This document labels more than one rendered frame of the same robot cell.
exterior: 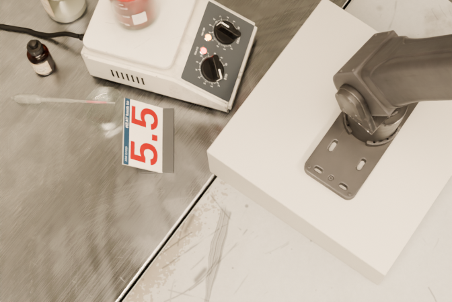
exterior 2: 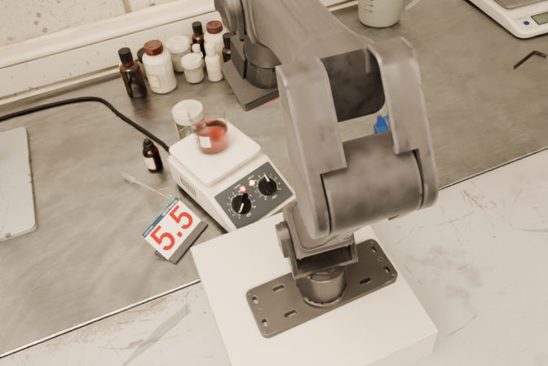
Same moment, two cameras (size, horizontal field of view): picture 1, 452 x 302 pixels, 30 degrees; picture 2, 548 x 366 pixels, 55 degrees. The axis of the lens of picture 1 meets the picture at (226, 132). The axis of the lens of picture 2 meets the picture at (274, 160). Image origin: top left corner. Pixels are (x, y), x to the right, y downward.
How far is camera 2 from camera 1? 0.47 m
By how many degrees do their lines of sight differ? 29
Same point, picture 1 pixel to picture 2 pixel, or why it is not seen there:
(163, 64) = (205, 179)
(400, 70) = not seen: hidden behind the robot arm
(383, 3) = (403, 225)
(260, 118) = (242, 244)
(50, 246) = (66, 269)
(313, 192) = (241, 316)
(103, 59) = (177, 165)
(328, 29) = not seen: hidden behind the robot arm
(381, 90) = (296, 226)
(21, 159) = (97, 209)
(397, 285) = not seen: outside the picture
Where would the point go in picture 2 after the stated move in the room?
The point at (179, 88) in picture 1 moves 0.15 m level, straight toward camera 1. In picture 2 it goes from (211, 205) to (167, 281)
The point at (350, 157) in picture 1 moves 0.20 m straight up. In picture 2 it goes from (285, 303) to (274, 205)
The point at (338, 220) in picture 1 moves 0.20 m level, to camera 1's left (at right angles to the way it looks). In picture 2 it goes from (245, 349) to (122, 291)
